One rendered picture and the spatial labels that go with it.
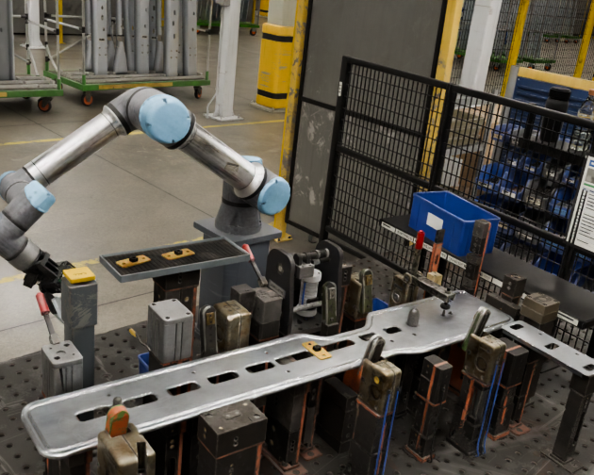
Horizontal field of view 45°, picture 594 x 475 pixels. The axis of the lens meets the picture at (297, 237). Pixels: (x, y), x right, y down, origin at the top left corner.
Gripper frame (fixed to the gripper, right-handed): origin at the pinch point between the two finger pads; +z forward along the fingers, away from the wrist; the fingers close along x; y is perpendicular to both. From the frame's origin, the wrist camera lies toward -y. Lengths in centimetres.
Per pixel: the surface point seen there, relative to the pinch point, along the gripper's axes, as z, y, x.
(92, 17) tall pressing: 125, -507, 555
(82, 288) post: -12.8, 18.9, -6.1
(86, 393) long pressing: -6.3, 29.7, -30.2
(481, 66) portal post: 259, -45, 416
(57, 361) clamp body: -14.0, 26.3, -26.6
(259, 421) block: 12, 63, -27
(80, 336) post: -3.5, 12.7, -13.2
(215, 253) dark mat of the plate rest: 10.7, 31.0, 19.8
